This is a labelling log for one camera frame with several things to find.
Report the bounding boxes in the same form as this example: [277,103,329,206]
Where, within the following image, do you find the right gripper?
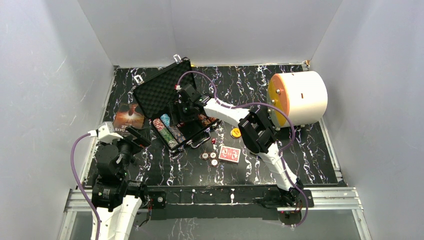
[168,100,199,128]

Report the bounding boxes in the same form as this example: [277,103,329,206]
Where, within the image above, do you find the red playing card deck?
[218,145,242,164]

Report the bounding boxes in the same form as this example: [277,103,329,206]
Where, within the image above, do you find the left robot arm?
[90,122,152,240]

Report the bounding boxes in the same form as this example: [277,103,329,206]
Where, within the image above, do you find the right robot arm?
[175,84,310,210]

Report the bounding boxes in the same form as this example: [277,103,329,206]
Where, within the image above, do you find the brown chip row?
[198,114,212,127]

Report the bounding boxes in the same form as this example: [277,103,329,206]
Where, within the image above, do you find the dark book with orange cover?
[113,103,145,132]

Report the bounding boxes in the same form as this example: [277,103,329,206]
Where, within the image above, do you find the red green chip row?
[153,118,178,149]

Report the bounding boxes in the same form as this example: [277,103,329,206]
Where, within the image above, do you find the blue grey chip row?
[160,114,186,143]

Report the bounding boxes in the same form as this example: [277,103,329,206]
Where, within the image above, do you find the black poker chip case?
[133,57,221,153]

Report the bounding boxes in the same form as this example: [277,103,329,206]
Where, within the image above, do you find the brown poker chip left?
[200,152,210,161]

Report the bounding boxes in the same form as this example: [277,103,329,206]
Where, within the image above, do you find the white poker chip upper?
[209,151,217,159]

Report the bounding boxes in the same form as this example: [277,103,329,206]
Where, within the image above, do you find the white poker chip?
[210,159,219,167]
[209,151,217,159]

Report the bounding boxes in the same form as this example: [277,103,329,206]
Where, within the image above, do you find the yellow dealer button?
[230,128,242,139]

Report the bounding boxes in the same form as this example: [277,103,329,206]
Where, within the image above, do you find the white poker chip lower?
[210,159,219,167]

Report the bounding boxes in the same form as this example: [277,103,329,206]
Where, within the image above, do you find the white orange cylindrical drum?
[266,71,328,126]

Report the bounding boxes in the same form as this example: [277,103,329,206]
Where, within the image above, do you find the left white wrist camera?
[87,121,124,144]

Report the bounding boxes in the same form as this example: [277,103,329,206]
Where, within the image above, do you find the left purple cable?
[70,132,102,240]

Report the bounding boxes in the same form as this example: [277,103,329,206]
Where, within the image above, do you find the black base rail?
[128,184,318,221]

